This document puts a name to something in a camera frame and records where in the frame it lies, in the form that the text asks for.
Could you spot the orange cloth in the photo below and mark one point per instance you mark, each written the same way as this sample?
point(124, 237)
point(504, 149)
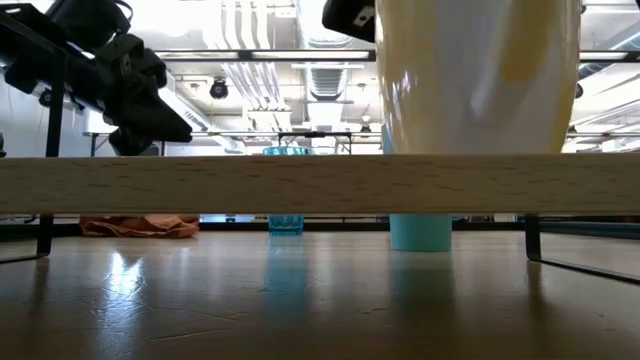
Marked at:
point(140, 226)

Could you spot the black ceiling dome camera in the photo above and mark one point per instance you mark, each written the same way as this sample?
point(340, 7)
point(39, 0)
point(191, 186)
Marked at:
point(219, 89)

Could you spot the light blue plastic cup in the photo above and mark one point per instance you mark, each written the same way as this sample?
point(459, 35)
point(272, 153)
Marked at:
point(420, 234)

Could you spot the blue translucent glass cup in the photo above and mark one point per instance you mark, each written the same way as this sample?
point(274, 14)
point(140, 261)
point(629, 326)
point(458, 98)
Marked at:
point(285, 225)

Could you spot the black overhead frame beam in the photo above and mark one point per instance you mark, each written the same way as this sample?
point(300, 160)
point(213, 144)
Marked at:
point(265, 55)

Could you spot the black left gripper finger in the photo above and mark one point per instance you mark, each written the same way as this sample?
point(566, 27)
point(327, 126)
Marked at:
point(131, 144)
point(160, 120)

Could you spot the large white yellow mug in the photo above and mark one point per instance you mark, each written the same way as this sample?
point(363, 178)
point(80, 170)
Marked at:
point(470, 90)

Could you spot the light wooden shelf board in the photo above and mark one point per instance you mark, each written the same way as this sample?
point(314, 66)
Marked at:
point(300, 184)

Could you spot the black metal shelf leg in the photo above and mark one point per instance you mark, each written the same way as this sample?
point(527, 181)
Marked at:
point(533, 237)
point(54, 110)

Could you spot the black background table frame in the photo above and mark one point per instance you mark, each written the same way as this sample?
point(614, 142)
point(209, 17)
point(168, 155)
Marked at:
point(315, 135)

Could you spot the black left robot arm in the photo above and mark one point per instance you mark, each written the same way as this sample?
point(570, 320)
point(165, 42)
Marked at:
point(30, 55)

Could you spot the silver ceiling air duct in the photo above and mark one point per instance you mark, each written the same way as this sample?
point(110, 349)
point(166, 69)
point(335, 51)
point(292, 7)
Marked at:
point(326, 82)

